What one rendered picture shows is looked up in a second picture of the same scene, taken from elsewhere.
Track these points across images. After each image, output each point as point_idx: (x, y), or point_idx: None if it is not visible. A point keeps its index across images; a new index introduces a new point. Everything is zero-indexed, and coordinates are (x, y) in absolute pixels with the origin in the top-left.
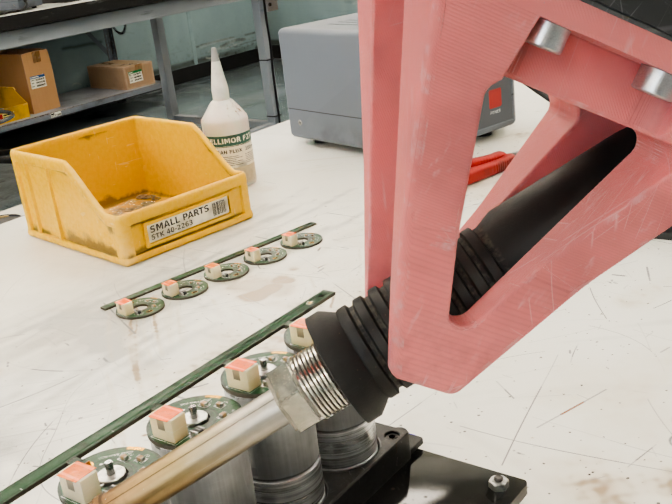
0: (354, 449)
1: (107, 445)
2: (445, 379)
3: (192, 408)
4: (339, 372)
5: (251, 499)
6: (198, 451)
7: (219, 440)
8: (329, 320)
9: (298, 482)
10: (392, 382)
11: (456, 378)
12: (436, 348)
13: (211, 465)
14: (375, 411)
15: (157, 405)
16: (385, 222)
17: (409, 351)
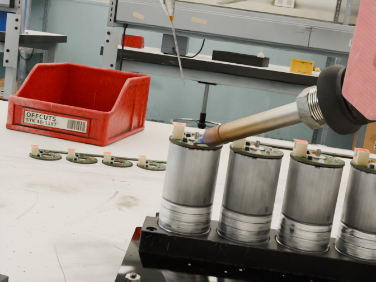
0: None
1: (337, 226)
2: (365, 105)
3: (317, 149)
4: (319, 84)
5: (322, 215)
6: (261, 114)
7: (270, 112)
8: (339, 66)
9: (361, 235)
10: (347, 105)
11: (371, 107)
12: (363, 81)
13: (262, 123)
14: (331, 117)
15: (313, 151)
16: None
17: (350, 78)
